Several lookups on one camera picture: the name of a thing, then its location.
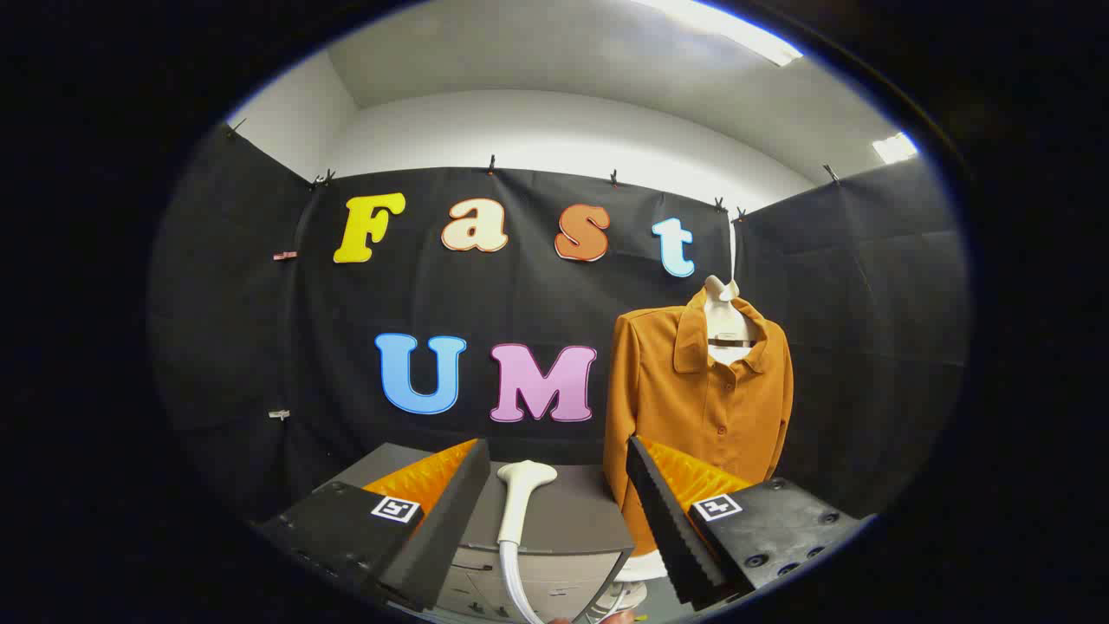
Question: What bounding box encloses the white stand base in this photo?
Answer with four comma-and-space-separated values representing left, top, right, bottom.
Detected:
606, 553, 670, 612

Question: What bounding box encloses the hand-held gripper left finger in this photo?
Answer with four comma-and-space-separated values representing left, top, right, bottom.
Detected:
256, 438, 492, 612

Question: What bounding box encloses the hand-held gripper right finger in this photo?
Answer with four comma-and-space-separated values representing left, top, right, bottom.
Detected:
626, 436, 872, 608

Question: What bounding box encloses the long ceiling light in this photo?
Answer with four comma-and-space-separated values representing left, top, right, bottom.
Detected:
637, 0, 805, 68

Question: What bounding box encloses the grey cabinet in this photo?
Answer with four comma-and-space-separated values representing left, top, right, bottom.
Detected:
334, 442, 636, 624

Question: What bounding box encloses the orange button-up shirt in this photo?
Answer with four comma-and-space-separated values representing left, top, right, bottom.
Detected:
603, 290, 794, 557

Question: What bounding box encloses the row of black cloth clips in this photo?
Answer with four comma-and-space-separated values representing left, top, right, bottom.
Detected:
225, 117, 841, 218

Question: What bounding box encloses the white garment steamer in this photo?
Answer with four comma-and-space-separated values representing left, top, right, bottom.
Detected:
496, 460, 560, 624

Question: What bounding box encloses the small ceiling light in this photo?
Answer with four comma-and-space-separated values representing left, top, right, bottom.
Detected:
871, 132, 919, 164

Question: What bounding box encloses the white garment hanger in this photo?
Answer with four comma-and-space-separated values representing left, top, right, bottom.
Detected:
700, 276, 759, 365

